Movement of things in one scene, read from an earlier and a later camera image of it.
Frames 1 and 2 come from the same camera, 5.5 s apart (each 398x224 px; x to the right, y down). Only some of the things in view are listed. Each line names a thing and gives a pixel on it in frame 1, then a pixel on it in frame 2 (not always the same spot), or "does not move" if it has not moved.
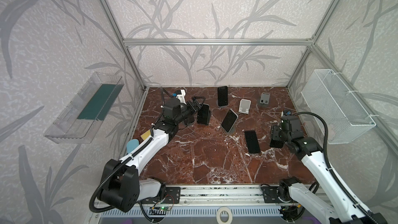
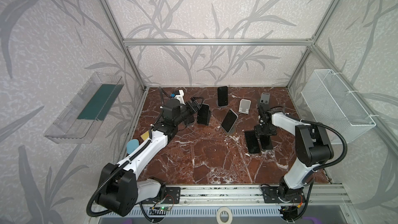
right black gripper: (276, 138) → (266, 131)
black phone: (222, 96) does not move
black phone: (253, 145) does not move
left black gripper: (193, 108) does not move
